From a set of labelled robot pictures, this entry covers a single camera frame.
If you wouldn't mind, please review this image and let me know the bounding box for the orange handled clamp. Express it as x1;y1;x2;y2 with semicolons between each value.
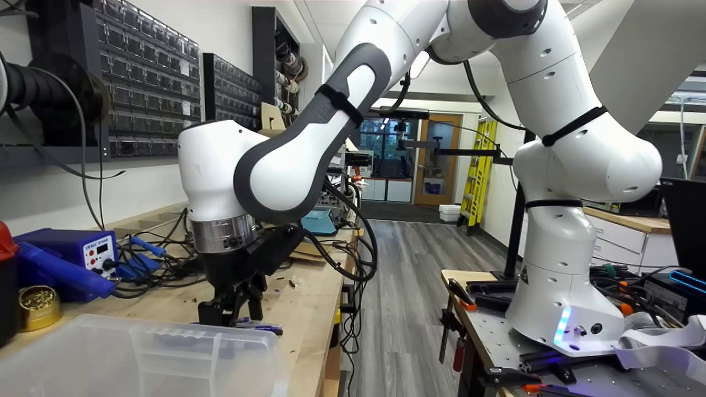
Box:
436;275;482;370

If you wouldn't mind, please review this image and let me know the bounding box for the black cable bundle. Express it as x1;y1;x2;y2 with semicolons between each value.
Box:
111;212;211;299

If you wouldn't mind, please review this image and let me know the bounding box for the red and black toolbox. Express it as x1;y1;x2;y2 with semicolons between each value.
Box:
0;218;23;349

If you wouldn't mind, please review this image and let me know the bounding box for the large black drawer cabinet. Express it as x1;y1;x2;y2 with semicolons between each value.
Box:
27;0;202;161

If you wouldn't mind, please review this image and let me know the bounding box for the wooden door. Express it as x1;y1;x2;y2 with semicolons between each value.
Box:
413;112;465;209

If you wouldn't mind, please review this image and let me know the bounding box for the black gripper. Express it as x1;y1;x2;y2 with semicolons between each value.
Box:
197;222;307;327

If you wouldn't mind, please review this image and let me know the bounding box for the brass wool tip cleaner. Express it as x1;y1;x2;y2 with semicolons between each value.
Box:
16;282;67;335

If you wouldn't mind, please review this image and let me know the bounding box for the small black drawer cabinet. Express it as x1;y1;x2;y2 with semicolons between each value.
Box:
200;50;265;134

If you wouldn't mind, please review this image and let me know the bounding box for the clear plastic storage box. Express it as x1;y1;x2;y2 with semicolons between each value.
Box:
0;313;292;397

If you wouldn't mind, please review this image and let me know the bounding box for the blue soldering station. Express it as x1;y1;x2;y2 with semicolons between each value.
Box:
13;227;122;296

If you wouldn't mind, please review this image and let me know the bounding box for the black laptop screen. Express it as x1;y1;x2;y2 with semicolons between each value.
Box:
660;174;706;282

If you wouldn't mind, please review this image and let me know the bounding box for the black camera stand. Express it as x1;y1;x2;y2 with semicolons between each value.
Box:
394;108;529;293

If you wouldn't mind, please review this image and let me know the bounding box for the yellow caution sign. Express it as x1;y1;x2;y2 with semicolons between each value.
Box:
459;117;500;230

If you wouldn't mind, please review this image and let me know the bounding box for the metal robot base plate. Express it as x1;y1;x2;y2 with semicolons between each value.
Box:
438;266;706;397

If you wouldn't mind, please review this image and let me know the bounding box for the purple marker pen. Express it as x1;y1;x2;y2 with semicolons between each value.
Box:
232;319;287;338

